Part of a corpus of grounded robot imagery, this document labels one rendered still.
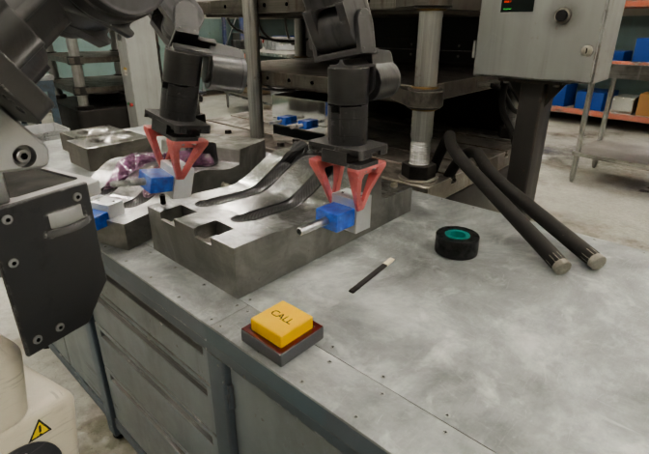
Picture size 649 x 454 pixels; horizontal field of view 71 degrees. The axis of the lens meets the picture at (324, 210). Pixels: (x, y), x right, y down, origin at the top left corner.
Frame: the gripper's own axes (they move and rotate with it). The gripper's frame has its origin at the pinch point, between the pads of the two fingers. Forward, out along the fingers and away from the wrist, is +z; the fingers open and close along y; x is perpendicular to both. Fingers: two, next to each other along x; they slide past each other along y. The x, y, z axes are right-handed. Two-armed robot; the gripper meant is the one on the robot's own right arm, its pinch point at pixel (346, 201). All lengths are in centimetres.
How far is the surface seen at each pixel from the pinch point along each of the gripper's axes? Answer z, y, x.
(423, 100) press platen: -7, 22, -58
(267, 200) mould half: 6.6, 23.3, -4.0
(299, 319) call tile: 11.7, -4.4, 14.6
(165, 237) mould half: 10.7, 30.8, 13.9
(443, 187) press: 18, 18, -66
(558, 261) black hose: 12.7, -24.1, -28.1
